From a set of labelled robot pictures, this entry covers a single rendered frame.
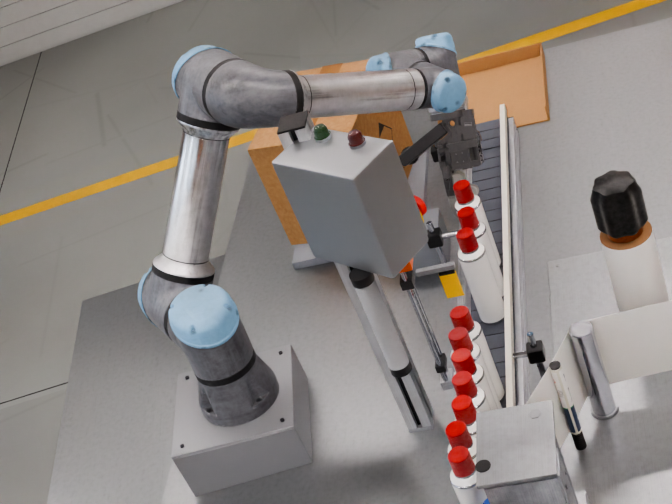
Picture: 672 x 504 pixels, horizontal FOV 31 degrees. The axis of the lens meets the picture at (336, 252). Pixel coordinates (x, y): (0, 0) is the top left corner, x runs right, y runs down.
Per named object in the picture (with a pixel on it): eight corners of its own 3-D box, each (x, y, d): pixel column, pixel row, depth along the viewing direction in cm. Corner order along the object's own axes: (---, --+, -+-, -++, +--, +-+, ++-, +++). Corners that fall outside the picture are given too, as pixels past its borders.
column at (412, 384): (433, 428, 219) (304, 125, 181) (409, 433, 220) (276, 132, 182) (434, 410, 222) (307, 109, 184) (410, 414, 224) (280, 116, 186)
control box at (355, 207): (394, 280, 181) (352, 179, 170) (313, 257, 192) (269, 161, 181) (433, 237, 185) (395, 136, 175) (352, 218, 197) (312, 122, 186)
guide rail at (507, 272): (517, 468, 197) (514, 460, 195) (509, 469, 197) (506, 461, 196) (506, 110, 280) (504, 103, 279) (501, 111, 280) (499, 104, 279)
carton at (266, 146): (389, 234, 266) (349, 134, 250) (291, 245, 275) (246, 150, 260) (417, 152, 287) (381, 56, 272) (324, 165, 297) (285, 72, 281)
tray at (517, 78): (549, 120, 283) (545, 106, 280) (441, 145, 290) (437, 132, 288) (544, 55, 306) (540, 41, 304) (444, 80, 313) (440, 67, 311)
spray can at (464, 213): (507, 300, 231) (479, 216, 220) (481, 305, 233) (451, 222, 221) (507, 282, 235) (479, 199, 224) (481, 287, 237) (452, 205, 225)
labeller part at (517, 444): (558, 477, 161) (556, 472, 160) (476, 490, 164) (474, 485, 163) (553, 403, 172) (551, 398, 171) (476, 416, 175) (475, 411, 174)
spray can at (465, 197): (502, 271, 238) (474, 189, 227) (476, 276, 240) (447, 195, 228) (501, 254, 242) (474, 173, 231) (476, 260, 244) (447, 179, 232)
